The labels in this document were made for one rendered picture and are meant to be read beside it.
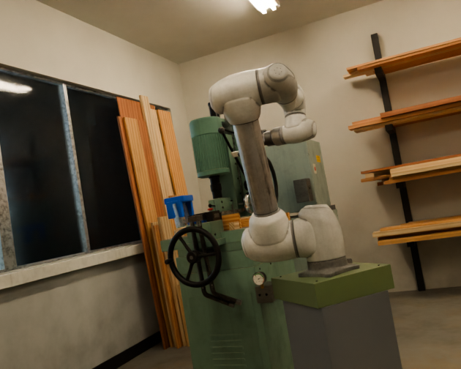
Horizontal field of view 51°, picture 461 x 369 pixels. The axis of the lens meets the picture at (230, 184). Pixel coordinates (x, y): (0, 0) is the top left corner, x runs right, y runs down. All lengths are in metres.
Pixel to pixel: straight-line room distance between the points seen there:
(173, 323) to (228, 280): 1.58
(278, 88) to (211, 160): 0.89
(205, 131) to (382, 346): 1.34
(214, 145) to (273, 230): 0.81
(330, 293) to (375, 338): 0.25
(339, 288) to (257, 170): 0.53
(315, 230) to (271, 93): 0.55
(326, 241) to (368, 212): 2.88
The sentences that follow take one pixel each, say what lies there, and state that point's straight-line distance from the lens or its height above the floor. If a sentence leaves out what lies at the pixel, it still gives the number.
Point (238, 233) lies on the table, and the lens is 2.36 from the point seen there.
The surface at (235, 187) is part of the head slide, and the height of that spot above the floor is 1.12.
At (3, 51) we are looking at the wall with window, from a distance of 3.48.
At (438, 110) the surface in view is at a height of 1.52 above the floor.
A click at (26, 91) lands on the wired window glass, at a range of 3.61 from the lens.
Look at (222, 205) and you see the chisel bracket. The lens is 2.53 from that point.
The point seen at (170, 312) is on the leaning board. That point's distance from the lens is 3.93.
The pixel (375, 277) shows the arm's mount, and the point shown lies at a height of 0.66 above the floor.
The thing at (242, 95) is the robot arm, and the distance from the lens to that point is 1.74.
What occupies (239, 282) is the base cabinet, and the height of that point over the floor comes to 0.64.
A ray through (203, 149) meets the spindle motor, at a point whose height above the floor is 1.33.
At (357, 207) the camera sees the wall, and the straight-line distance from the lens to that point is 4.75.
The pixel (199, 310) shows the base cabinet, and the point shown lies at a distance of 2.54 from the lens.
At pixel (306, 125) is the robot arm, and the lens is 2.26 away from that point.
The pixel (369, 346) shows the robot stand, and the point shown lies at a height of 0.42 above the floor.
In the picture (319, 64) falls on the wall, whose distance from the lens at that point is 4.94.
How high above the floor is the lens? 0.99
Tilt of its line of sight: 3 degrees up
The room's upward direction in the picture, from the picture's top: 10 degrees counter-clockwise
